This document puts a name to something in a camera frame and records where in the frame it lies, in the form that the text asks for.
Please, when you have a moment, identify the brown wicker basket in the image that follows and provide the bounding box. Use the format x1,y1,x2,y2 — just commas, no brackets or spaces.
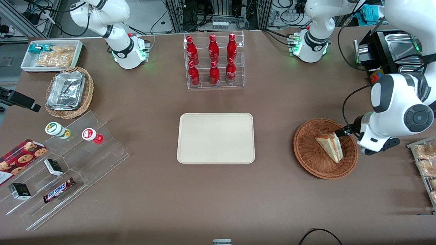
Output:
293,118,358,180

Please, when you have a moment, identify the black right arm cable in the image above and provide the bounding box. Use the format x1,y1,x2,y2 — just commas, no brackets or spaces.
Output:
23,0,92,38

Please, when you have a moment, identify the clear acrylic stepped stand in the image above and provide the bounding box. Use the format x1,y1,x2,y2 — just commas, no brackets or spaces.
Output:
0,110,131,232

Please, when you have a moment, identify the green lid cup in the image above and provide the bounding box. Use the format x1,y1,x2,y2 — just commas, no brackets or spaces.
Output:
45,121,72,140

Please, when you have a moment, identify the teal snack packet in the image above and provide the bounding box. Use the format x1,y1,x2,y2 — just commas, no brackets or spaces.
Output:
28,43,52,54

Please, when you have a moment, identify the beige plastic tray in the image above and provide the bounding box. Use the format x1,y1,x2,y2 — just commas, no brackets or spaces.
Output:
177,113,255,164

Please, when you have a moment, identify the black table edge cable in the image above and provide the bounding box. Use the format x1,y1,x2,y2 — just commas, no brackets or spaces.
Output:
298,228,343,245

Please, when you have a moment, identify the aluminium frame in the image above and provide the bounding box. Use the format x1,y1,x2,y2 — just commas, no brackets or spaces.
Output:
0,0,62,38

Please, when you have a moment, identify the clear acrylic bottle rack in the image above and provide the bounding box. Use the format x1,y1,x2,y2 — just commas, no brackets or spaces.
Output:
183,30,245,90

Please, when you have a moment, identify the red tartan cookie box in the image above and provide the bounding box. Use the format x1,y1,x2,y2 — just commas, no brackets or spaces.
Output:
0,138,48,186

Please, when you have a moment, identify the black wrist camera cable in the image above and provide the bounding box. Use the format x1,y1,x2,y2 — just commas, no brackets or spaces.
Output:
342,84,372,134

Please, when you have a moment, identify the silver metal tray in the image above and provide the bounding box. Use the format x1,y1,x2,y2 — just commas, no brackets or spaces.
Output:
384,30,423,66

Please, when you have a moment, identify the triangular sandwich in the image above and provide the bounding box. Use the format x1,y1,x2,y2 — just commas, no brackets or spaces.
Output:
315,132,344,164

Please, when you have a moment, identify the clear bag of crackers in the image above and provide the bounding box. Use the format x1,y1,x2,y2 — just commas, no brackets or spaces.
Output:
35,46,76,68

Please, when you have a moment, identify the small black box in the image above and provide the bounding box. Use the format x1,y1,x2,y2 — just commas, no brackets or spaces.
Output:
9,183,32,200
43,158,64,177

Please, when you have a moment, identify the white rectangular snack bin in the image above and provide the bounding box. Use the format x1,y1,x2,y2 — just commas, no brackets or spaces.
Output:
20,39,84,74

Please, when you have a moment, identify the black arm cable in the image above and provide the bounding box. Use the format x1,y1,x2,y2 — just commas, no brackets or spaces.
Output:
23,0,92,38
337,14,387,72

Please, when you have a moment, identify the Snickers chocolate bar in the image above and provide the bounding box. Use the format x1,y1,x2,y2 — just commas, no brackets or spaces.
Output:
42,177,76,204

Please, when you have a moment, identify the red lid cup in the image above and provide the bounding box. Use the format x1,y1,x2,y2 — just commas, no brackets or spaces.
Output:
81,128,104,145

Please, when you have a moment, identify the light wicker basket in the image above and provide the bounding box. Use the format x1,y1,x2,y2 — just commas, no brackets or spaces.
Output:
45,66,94,119

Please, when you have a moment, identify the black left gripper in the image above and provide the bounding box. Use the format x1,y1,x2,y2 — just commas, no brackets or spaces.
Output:
335,115,364,137

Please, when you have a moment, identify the red cola bottle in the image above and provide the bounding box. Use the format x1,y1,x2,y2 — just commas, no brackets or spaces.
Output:
227,33,238,64
209,61,221,86
208,34,220,64
186,36,200,66
225,57,237,85
188,61,201,87

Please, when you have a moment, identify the black appliance box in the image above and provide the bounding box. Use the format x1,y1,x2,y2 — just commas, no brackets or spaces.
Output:
354,29,436,81

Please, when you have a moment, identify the stack of foil trays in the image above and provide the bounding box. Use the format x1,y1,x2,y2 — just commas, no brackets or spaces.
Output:
46,70,86,111

